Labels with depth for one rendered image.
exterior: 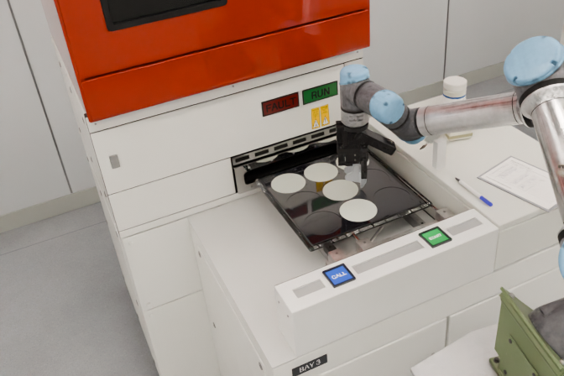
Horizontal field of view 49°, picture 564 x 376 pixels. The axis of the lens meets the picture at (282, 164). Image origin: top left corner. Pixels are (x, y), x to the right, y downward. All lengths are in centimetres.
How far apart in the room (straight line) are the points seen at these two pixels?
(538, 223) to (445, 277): 28
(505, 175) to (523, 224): 17
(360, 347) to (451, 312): 27
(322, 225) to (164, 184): 47
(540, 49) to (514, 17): 313
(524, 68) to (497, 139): 62
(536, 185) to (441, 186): 24
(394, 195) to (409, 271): 35
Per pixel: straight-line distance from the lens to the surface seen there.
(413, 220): 176
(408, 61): 400
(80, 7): 151
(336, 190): 178
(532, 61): 131
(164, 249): 193
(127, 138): 171
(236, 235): 178
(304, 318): 138
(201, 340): 223
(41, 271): 321
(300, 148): 191
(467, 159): 181
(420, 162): 178
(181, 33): 158
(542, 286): 187
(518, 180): 174
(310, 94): 185
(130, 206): 181
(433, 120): 156
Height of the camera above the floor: 194
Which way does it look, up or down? 33 degrees down
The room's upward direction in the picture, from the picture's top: 6 degrees counter-clockwise
